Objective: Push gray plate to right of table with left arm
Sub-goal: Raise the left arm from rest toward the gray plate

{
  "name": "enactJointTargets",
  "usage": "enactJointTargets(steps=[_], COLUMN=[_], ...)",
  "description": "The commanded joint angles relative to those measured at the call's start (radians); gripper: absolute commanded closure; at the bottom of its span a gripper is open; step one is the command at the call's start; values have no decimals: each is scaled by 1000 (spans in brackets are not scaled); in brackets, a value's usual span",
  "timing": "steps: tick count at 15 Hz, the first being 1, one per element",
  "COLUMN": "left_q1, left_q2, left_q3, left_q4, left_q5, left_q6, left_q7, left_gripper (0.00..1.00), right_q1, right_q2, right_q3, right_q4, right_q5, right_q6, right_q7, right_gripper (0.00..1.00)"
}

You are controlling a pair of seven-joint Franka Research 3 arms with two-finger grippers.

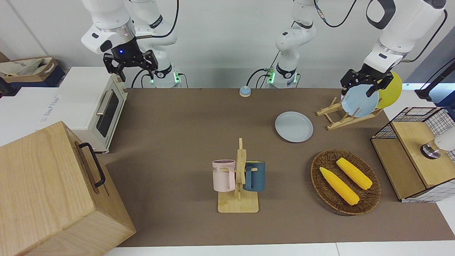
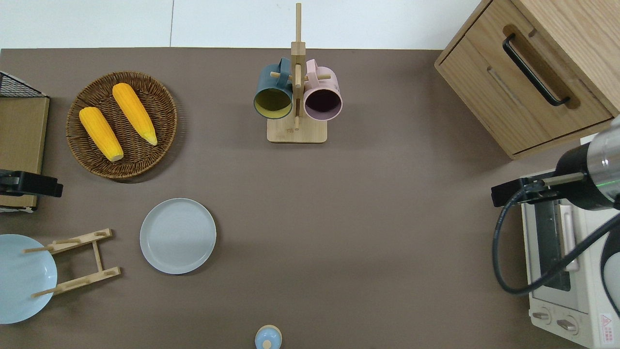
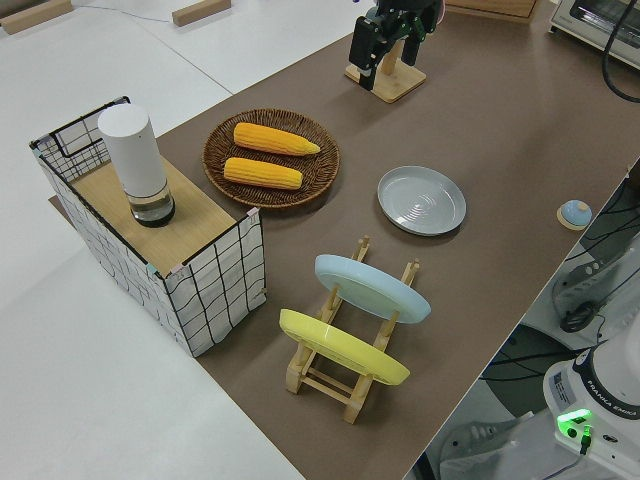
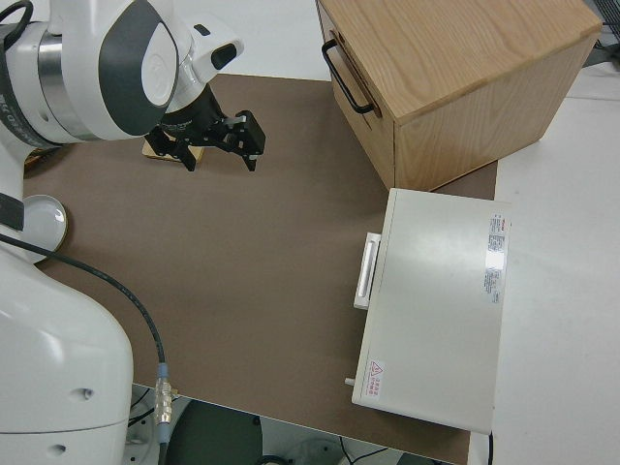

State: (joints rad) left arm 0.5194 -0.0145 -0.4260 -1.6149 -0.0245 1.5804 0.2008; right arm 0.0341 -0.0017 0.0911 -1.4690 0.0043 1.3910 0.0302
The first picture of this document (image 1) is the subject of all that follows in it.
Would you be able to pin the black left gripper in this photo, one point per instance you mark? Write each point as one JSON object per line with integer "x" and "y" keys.
{"x": 369, "y": 74}

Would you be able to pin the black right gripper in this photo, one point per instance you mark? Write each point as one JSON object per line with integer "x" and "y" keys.
{"x": 126, "y": 58}

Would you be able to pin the gray plate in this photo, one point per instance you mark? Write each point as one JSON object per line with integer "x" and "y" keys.
{"x": 294, "y": 127}

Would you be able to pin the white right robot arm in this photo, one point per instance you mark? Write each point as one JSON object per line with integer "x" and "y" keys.
{"x": 106, "y": 17}

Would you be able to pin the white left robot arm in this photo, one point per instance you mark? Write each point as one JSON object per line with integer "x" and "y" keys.
{"x": 405, "y": 25}

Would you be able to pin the light blue plate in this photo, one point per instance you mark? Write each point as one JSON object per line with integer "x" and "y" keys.
{"x": 359, "y": 103}

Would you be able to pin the yellow plate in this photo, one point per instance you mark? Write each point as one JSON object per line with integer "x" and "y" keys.
{"x": 392, "y": 90}

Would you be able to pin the wooden plate rack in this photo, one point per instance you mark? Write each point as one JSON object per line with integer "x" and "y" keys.
{"x": 341, "y": 122}

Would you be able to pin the white toaster oven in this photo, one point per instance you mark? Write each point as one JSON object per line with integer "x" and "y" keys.
{"x": 85, "y": 96}

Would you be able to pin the black stand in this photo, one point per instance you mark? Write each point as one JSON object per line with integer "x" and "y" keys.
{"x": 432, "y": 89}

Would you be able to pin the yellow corn cob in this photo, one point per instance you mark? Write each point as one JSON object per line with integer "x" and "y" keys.
{"x": 339, "y": 186}
{"x": 354, "y": 173}

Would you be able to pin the brown table mat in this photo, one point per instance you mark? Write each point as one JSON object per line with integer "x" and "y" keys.
{"x": 170, "y": 160}

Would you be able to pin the white object with silver base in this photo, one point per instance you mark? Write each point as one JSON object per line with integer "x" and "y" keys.
{"x": 446, "y": 142}

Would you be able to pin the brown wicker basket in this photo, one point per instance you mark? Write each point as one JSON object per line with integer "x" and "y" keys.
{"x": 325, "y": 188}

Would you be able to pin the small blue button on wood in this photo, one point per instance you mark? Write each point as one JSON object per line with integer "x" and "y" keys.
{"x": 245, "y": 91}

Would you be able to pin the cardboard box with bag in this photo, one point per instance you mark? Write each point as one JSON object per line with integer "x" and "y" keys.
{"x": 28, "y": 69}

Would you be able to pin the pink mug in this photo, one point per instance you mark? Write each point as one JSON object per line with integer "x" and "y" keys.
{"x": 222, "y": 176}

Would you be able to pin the dark blue mug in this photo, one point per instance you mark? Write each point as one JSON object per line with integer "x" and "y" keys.
{"x": 257, "y": 176}

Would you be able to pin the wooden mug holder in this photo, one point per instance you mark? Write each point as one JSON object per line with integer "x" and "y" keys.
{"x": 238, "y": 204}

